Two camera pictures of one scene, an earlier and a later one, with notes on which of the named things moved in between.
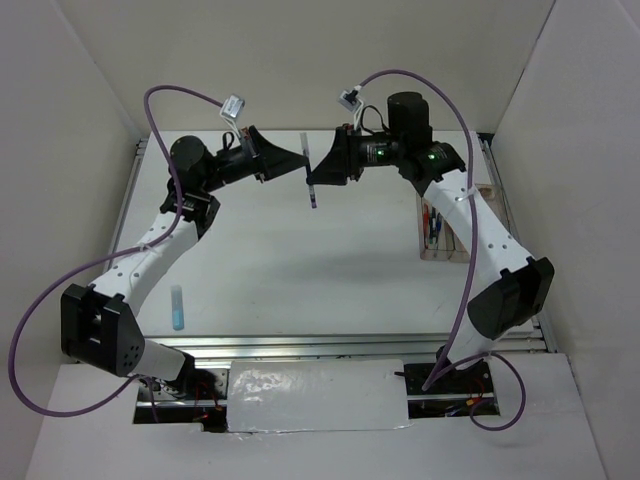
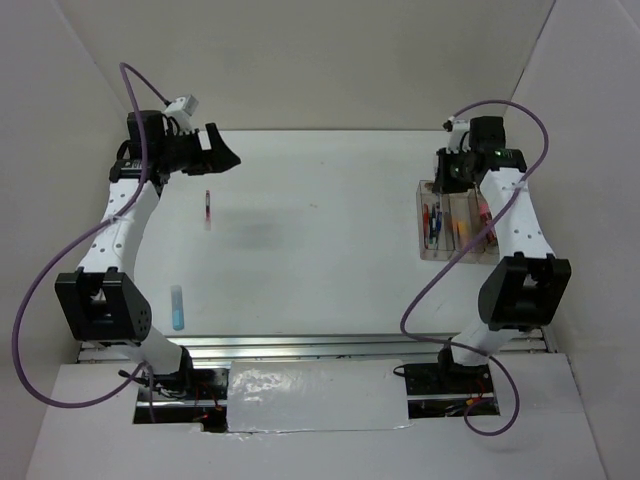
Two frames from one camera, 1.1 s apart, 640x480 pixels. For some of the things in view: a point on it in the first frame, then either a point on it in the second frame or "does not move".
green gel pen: x=433 y=228 does not move
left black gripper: x=272 y=160 to x=219 y=159
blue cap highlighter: x=178 y=320 does not move
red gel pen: x=426 y=224 does not move
